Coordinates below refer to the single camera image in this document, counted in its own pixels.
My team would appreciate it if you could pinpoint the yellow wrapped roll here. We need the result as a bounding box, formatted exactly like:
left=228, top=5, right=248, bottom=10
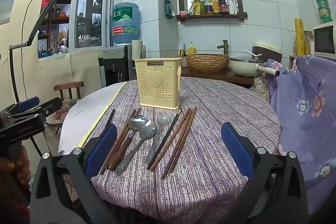
left=294, top=18, right=305, bottom=56

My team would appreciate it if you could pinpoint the black boom stand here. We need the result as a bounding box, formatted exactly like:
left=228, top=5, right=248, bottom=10
left=9, top=0, right=62, bottom=104

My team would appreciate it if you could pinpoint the metal spoon with embossed handle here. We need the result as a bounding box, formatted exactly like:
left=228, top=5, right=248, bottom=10
left=115, top=119, right=157, bottom=177

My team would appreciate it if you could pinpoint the person's left hand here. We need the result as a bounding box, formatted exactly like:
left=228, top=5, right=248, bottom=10
left=0, top=145, right=32, bottom=203

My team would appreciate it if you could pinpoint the wooden spindle chair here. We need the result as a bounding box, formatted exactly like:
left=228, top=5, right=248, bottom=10
left=54, top=81, right=84, bottom=109

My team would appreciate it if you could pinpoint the dark wooden sink counter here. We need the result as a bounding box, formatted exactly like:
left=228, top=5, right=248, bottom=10
left=181, top=67, right=255, bottom=88

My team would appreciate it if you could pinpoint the woven wash basin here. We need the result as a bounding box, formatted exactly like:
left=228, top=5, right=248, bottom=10
left=186, top=54, right=230, bottom=73

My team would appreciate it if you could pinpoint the blue water jug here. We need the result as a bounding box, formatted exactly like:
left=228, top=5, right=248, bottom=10
left=111, top=3, right=140, bottom=46

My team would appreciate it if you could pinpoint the white rice paddle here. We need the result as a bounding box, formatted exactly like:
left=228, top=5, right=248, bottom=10
left=244, top=49, right=263, bottom=57

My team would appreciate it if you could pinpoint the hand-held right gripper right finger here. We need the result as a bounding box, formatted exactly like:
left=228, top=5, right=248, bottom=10
left=221, top=122, right=307, bottom=224

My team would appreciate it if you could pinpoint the cat print cushion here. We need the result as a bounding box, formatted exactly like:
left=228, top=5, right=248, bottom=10
left=46, top=99, right=79, bottom=126

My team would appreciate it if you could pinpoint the grey water dispenser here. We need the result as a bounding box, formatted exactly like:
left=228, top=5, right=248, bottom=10
left=98, top=45, right=133, bottom=85

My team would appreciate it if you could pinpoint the green hanging bag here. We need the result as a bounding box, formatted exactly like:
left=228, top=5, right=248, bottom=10
left=164, top=0, right=176, bottom=19

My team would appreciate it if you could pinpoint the cream plastic utensil holder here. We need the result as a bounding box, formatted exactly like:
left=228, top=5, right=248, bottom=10
left=134, top=57, right=182, bottom=110

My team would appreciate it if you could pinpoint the brown wooden chopstick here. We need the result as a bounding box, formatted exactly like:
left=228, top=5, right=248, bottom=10
left=100, top=109, right=136, bottom=175
left=161, top=108, right=195, bottom=180
left=104, top=108, right=142, bottom=172
left=150, top=108, right=191, bottom=171
left=168, top=107, right=197, bottom=174

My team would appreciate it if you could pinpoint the purple striped tablecloth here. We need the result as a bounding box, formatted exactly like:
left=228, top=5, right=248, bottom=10
left=83, top=76, right=281, bottom=222

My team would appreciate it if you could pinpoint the white framed window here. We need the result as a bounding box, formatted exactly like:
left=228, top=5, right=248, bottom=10
left=38, top=0, right=116, bottom=59

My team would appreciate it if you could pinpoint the cream frying pan with lid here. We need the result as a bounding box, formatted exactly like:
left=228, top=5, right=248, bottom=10
left=229, top=56, right=280, bottom=77

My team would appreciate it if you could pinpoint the white microwave oven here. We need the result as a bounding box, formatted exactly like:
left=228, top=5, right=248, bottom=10
left=312, top=21, right=336, bottom=59

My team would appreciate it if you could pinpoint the small silver spoon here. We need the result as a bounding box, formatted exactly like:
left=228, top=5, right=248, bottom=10
left=145, top=113, right=172, bottom=165

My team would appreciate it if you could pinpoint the bronze faucet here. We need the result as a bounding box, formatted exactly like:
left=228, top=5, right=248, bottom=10
left=217, top=40, right=229, bottom=55

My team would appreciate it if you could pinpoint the yellow snack bag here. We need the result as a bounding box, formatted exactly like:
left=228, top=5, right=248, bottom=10
left=188, top=0, right=200, bottom=16

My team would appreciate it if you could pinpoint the metal spoon with wooden handle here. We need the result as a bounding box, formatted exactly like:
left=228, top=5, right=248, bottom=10
left=108, top=115, right=148, bottom=172

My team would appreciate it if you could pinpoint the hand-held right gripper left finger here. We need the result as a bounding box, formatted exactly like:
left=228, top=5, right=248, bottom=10
left=30, top=123, right=118, bottom=224

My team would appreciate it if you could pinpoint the brown patterned cloth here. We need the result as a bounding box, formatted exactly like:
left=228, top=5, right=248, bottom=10
left=252, top=74, right=271, bottom=104

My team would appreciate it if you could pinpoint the purple floral cloth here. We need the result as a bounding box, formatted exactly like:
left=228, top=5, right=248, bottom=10
left=266, top=55, right=336, bottom=215

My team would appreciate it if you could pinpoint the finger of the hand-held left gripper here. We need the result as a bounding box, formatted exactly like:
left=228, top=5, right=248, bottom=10
left=0, top=97, right=41, bottom=117
left=10, top=97, right=63, bottom=123

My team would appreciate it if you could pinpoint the white table cover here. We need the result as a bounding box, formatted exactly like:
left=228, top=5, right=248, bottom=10
left=58, top=81, right=127, bottom=156

